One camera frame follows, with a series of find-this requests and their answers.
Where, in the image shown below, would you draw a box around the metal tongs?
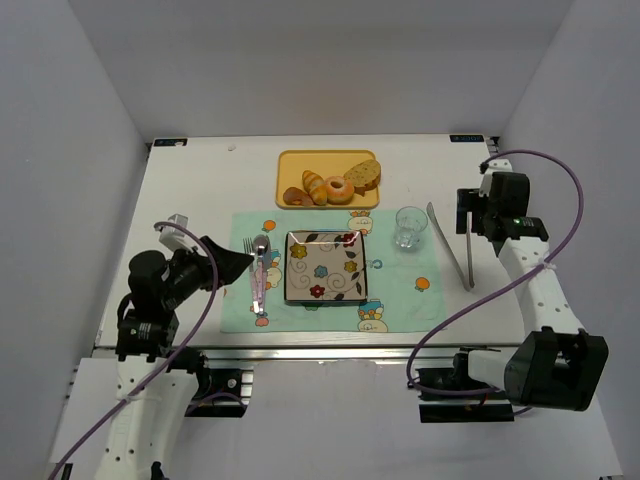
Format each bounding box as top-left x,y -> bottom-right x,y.
425,200 -> 476,292

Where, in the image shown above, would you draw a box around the blue table label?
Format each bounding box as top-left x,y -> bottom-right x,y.
153,138 -> 188,148
449,134 -> 485,143

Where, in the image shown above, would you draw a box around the green cartoon placemat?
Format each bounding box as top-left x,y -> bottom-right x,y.
221,209 -> 446,333

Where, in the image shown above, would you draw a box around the right blue table label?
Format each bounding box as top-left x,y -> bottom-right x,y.
449,134 -> 485,143

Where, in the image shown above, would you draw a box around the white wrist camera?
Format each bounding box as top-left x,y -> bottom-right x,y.
159,214 -> 198,252
479,158 -> 513,197

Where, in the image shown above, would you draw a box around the seeded bread slice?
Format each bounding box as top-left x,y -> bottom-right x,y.
343,159 -> 381,195

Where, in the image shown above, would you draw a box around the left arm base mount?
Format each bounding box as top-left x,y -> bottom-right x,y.
170,348 -> 249,418

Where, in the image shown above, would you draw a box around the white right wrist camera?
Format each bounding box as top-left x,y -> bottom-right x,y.
479,158 -> 513,197

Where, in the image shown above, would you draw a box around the aluminium table rail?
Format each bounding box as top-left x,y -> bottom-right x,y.
94,343 -> 521,363

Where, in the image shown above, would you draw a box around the orange glazed donut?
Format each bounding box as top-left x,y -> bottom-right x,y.
325,176 -> 355,205

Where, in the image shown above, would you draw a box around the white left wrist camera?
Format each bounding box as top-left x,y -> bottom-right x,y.
159,214 -> 198,252

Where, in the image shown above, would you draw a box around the striped croissant roll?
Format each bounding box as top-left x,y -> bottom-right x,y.
302,170 -> 328,206

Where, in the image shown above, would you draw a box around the square floral plate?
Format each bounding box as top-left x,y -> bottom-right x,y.
283,230 -> 368,306

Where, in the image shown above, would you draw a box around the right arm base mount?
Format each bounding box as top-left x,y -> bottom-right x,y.
407,348 -> 516,424

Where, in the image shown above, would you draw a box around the small brown bread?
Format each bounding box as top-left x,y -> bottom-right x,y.
283,187 -> 315,207

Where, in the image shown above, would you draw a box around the fork with pink handle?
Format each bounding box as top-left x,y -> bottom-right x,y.
243,238 -> 260,315

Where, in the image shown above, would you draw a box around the left blue table label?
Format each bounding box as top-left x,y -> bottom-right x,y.
153,138 -> 188,148

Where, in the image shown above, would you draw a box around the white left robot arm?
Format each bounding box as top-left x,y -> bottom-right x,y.
95,237 -> 252,479

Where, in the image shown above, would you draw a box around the yellow plastic tray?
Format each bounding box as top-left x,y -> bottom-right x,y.
275,149 -> 380,210

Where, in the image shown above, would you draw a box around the spoon with pink handle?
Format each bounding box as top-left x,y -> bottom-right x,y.
253,235 -> 270,316

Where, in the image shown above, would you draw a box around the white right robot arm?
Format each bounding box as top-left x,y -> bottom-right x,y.
456,167 -> 609,411

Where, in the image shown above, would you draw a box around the clear drinking glass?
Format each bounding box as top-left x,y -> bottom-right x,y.
394,206 -> 429,251

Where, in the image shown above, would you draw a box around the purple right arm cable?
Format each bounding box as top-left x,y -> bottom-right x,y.
405,148 -> 585,396

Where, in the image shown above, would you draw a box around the knife with pink handle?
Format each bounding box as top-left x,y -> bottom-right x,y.
257,236 -> 271,316

